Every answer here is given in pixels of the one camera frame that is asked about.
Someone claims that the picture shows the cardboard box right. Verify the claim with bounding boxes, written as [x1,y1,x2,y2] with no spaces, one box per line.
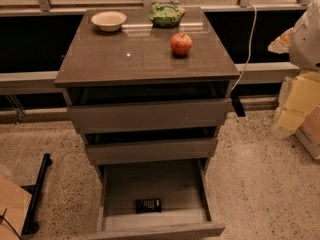
[296,105,320,160]

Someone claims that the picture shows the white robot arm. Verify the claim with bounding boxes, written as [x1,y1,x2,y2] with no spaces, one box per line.
[268,0,320,138]

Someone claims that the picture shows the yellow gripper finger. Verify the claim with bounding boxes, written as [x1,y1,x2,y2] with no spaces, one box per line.
[271,71,320,138]
[268,28,293,54]

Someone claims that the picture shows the green chip bag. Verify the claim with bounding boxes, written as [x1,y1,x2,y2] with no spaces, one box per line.
[149,2,185,28]

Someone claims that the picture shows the black plug adapter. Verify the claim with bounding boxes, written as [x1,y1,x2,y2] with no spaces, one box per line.
[231,96,246,117]

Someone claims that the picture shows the open bottom drawer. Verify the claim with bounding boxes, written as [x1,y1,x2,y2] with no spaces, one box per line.
[87,159,225,240]

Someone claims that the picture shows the black rxbar chocolate bar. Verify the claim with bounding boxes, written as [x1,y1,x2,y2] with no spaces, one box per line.
[135,199,162,214]

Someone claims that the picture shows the white cable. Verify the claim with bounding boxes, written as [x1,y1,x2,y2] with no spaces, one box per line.
[230,3,259,92]

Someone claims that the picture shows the white bowl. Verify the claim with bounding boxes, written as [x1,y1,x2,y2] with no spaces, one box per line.
[91,11,127,32]

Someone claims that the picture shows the red apple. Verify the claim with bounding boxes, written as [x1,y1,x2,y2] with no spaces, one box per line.
[170,33,192,56]

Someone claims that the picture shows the black metal stand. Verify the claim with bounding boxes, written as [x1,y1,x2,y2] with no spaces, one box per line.
[22,153,52,235]

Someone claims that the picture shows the brown drawer cabinet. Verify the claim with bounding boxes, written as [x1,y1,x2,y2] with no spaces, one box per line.
[53,6,241,240]

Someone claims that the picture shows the black cable left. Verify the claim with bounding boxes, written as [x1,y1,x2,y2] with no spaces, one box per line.
[0,207,23,240]

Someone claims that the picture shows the middle drawer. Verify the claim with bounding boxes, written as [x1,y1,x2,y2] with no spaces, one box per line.
[86,138,218,165]

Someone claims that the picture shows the top drawer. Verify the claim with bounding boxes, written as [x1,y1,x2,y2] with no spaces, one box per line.
[68,99,230,134]

